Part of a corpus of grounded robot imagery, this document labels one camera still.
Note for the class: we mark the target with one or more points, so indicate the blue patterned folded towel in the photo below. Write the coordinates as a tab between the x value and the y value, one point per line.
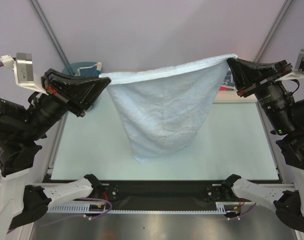
228	80

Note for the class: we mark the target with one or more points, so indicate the teal plastic bin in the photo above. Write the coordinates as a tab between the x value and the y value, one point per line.
71	69

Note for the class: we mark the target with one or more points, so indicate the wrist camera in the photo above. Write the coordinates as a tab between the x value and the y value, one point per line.
22	67
298	72

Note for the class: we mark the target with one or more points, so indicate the pink folded towel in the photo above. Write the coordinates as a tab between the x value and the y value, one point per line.
224	88

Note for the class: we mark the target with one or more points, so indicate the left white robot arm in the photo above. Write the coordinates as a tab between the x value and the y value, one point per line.
21	128

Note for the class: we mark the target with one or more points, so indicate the cream plastic tray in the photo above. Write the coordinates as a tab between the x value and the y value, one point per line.
234	99

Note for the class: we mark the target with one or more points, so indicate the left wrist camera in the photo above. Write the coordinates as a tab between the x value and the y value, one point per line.
22	67

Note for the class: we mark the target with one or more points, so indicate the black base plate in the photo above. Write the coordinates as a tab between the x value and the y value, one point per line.
163	195

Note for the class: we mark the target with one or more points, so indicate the right corner aluminium post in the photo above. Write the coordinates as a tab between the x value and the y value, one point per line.
280	17

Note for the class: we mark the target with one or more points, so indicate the light blue towel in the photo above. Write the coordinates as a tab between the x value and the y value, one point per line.
163	109

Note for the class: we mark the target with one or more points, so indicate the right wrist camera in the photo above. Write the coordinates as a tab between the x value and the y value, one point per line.
298	72

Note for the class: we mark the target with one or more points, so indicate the dark blue cream-edged towel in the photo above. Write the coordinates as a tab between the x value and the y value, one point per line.
89	69

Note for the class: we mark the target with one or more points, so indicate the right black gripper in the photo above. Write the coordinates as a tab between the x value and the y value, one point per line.
262	81

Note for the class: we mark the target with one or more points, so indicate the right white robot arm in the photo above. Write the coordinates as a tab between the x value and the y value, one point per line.
265	82

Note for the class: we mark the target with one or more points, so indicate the aluminium frame rail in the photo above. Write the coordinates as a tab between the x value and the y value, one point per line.
271	186

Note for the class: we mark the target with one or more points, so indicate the corner aluminium post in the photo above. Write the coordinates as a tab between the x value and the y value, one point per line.
280	17
48	30

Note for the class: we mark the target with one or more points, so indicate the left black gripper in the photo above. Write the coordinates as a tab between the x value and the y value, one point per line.
78	92

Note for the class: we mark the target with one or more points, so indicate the left corner aluminium post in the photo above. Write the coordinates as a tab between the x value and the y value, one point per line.
48	30

